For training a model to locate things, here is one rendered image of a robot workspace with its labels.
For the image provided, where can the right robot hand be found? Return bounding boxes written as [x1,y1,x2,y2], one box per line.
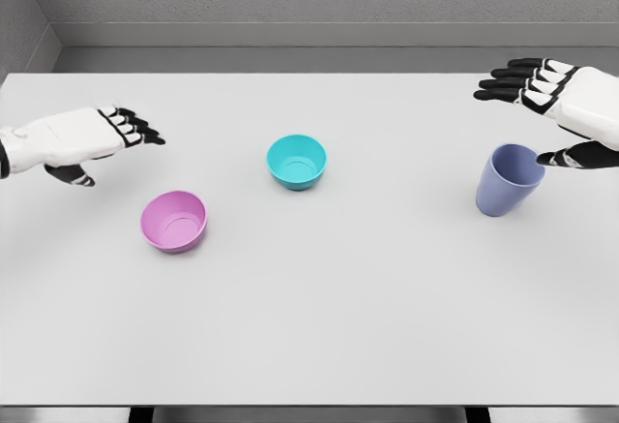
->
[473,57,619,171]

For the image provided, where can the lavender blue cup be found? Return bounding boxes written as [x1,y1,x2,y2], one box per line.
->
[475,143,547,220]

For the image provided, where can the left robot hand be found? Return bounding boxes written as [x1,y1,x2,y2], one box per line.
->
[29,106,166,189]

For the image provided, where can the pink bowl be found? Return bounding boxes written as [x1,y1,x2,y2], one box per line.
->
[139,190,209,256]

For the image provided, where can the teal bowl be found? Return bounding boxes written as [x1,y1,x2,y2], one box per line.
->
[266,134,328,192]

